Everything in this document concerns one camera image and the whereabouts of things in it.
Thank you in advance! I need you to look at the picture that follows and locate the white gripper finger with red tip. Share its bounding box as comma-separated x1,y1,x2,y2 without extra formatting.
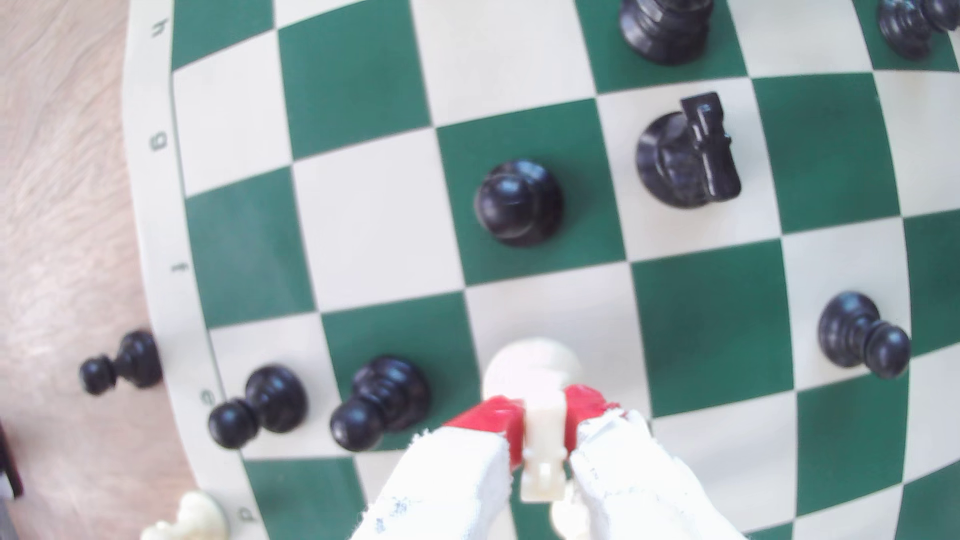
351,396,527,540
562,384,745,540

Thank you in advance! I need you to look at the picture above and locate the white chess pawn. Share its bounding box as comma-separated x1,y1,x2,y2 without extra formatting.
140,490,231,540
549,496,594,540

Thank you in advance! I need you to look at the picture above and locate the black chess pawn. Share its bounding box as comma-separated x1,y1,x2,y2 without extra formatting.
329,355,432,453
877,0,960,63
816,291,912,381
207,364,309,451
473,159,565,249
79,329,164,397

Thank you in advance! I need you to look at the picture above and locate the green and cream chess mat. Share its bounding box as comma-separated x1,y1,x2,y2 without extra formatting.
122,0,960,540

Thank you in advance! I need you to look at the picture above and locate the black chess knight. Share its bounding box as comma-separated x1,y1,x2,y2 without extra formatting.
636,91,744,210

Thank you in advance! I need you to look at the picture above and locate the black chess bishop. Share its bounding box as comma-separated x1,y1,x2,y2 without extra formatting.
619,0,715,66

